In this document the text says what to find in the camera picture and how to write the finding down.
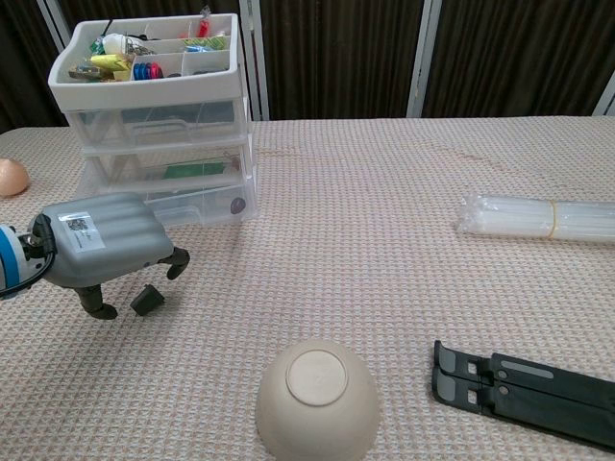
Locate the patterned badge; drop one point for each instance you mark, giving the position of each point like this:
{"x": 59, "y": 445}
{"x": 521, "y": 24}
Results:
{"x": 84, "y": 72}

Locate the black folding stand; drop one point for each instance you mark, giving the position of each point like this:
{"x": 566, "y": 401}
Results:
{"x": 528, "y": 398}

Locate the blue green packet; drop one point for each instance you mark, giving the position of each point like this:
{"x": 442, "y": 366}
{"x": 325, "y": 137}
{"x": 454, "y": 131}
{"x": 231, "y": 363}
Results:
{"x": 204, "y": 44}

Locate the beige woven tablecloth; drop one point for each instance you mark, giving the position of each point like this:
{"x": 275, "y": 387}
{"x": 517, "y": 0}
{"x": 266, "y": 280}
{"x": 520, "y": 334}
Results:
{"x": 336, "y": 240}

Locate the pack of clear sticks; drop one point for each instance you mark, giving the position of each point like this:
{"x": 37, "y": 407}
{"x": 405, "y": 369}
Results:
{"x": 538, "y": 216}

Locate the red white packet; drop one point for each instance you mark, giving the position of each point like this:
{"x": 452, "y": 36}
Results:
{"x": 205, "y": 26}

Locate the coloured thread spools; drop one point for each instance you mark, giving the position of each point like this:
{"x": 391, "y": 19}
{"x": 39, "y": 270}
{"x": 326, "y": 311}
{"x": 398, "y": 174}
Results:
{"x": 146, "y": 71}

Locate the peach coloured ball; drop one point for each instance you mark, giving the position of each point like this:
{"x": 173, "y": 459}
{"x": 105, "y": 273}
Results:
{"x": 9, "y": 177}

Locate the black folding screen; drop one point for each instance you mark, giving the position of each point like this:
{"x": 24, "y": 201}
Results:
{"x": 336, "y": 57}

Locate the white round bottle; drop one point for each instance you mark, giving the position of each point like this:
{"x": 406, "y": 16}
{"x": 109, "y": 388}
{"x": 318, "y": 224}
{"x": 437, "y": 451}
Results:
{"x": 115, "y": 43}

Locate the white drawer organizer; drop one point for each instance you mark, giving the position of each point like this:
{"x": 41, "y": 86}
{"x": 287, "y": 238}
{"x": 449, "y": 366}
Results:
{"x": 144, "y": 93}

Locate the beige upturned bowl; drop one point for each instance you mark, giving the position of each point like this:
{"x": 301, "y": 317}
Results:
{"x": 317, "y": 403}

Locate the dark purple disc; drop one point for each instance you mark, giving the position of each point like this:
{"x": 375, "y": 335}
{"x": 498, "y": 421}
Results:
{"x": 238, "y": 206}

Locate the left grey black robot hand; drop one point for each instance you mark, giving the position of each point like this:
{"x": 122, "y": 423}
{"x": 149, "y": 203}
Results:
{"x": 110, "y": 240}

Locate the yellow packet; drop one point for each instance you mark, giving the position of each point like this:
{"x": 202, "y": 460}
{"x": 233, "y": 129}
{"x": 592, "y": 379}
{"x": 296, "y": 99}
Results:
{"x": 108, "y": 62}

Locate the green candy wrapper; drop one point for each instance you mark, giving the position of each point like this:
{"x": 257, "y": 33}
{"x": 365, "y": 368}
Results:
{"x": 98, "y": 45}

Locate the clear plastic drawer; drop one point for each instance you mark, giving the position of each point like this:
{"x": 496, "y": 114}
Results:
{"x": 202, "y": 206}
{"x": 192, "y": 122}

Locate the flat green card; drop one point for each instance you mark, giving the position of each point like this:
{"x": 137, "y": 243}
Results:
{"x": 192, "y": 170}

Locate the small black plug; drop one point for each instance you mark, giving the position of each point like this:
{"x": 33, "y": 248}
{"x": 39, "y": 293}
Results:
{"x": 148, "y": 300}

